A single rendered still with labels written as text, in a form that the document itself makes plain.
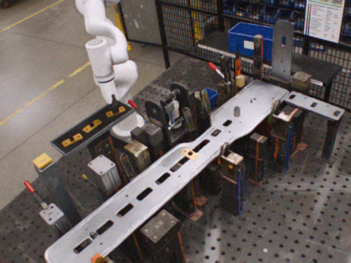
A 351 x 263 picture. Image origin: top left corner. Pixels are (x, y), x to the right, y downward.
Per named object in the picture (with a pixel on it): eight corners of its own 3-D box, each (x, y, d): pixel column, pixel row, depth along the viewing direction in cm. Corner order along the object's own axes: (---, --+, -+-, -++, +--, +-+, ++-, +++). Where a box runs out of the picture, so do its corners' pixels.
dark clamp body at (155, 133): (165, 196, 170) (152, 139, 145) (147, 184, 177) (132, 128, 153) (179, 183, 175) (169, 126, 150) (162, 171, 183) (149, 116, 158)
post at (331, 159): (333, 165, 170) (343, 122, 151) (313, 156, 176) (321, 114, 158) (338, 158, 173) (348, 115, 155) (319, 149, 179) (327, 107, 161)
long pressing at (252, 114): (73, 293, 105) (71, 292, 104) (39, 253, 118) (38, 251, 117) (292, 92, 174) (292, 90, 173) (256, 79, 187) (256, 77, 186)
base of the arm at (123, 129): (106, 128, 201) (98, 104, 188) (128, 110, 210) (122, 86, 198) (127, 141, 191) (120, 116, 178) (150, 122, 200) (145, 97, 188)
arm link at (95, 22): (121, 5, 145) (131, 66, 136) (86, 13, 144) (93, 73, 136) (118, -8, 136) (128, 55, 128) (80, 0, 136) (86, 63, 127)
